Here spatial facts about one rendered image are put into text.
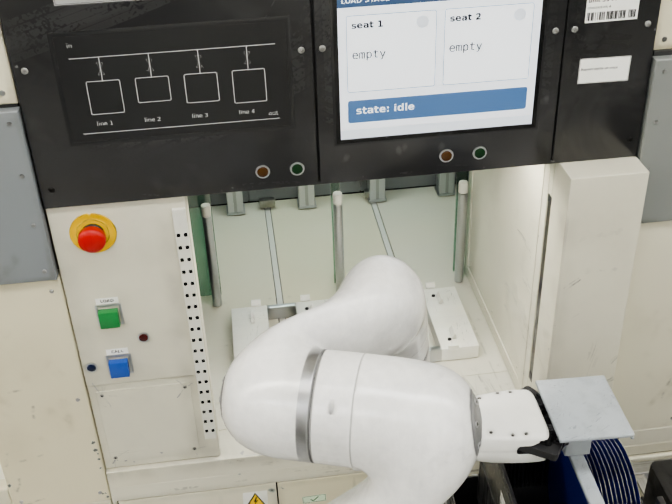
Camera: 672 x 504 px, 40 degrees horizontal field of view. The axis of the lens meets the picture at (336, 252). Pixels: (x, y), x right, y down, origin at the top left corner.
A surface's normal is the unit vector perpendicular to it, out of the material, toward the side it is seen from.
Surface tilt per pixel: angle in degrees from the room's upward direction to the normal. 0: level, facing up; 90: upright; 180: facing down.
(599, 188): 90
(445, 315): 0
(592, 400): 1
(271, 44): 90
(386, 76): 90
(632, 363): 90
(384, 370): 3
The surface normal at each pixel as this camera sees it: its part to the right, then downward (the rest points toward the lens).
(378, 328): 0.45, 0.38
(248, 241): -0.03, -0.84
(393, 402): -0.12, -0.33
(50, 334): 0.13, 0.54
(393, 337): 0.51, 0.54
